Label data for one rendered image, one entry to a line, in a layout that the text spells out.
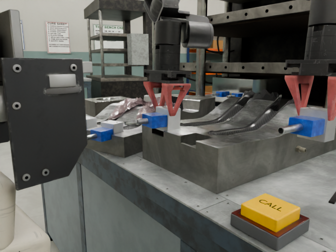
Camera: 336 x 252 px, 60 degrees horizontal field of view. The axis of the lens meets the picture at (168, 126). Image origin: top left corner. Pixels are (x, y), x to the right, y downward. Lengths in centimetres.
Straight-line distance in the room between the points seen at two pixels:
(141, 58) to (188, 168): 443
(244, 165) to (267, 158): 7
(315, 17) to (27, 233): 55
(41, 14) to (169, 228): 732
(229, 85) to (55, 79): 125
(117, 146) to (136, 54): 423
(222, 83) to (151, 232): 103
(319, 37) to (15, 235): 55
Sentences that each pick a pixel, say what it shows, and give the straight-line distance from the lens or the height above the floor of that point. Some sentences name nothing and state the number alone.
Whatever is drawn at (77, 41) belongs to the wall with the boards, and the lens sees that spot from 781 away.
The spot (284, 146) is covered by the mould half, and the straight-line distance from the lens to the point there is 71.
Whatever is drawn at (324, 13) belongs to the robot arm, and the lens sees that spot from 55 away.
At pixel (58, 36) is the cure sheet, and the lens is 774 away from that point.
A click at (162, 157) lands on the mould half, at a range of 67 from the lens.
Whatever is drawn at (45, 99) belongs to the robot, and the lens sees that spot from 40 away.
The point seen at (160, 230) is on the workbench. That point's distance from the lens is 73.
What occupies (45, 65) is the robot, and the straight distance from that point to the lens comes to 40.
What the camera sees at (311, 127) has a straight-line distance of 52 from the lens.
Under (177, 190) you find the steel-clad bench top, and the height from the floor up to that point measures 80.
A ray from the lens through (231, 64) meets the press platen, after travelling 157.
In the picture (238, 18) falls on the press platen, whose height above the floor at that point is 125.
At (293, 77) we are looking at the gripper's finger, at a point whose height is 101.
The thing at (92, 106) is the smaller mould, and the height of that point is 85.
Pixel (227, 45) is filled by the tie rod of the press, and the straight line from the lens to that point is 243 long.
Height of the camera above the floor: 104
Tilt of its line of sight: 12 degrees down
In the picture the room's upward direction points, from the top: straight up
